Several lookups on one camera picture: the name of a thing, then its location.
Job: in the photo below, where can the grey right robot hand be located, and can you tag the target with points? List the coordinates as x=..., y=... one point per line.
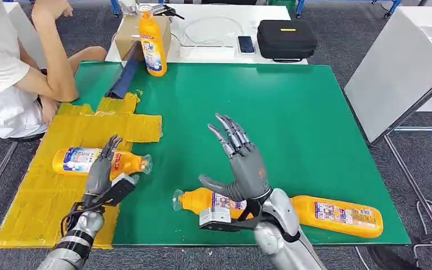
x=249, y=171

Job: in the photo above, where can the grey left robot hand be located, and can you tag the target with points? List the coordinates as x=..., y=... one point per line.
x=98, y=177

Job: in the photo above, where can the orange drink bottle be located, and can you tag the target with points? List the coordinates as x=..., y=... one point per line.
x=335, y=216
x=67, y=160
x=152, y=41
x=193, y=201

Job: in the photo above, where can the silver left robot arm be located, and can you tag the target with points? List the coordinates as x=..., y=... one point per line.
x=74, y=242

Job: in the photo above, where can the green mat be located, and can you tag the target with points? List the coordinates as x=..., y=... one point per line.
x=275, y=111

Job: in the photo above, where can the yellow sheet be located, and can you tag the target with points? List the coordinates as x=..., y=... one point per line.
x=33, y=205

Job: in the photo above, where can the dark blue folded bar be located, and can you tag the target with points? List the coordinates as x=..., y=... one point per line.
x=124, y=78

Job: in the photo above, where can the white table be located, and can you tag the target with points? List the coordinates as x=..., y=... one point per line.
x=208, y=54

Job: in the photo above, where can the black smartphone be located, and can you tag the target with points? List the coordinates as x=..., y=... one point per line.
x=246, y=44

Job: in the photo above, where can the person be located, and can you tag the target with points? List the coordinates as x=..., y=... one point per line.
x=0, y=93

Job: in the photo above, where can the black carrying case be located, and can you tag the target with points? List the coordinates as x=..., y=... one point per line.
x=286, y=39

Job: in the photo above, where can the cardboard box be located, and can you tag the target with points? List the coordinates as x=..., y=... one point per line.
x=126, y=35

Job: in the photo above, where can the tilted white board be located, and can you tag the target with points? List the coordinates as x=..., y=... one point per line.
x=391, y=74

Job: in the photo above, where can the white device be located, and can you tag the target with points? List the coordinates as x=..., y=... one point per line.
x=127, y=6

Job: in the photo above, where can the person's hand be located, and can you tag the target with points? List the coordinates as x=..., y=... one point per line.
x=50, y=7

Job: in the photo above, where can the black hand tool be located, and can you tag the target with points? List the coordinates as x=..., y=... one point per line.
x=169, y=11

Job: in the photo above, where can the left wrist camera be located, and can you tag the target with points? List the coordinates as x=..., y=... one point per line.
x=121, y=190

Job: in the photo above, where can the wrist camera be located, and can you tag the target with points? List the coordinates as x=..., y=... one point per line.
x=214, y=218
x=121, y=190

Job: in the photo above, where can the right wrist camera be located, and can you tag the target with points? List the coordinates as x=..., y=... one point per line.
x=214, y=218

